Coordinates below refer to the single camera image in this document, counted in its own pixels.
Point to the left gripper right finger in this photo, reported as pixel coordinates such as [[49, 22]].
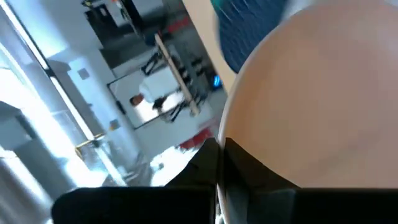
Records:
[[311, 208]]

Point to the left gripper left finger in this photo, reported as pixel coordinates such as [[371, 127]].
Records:
[[155, 205]]

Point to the pale pink plate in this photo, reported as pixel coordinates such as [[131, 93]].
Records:
[[311, 93]]

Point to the blue patterned plate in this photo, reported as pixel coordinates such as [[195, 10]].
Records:
[[245, 34]]

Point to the person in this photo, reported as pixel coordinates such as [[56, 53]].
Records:
[[155, 90]]

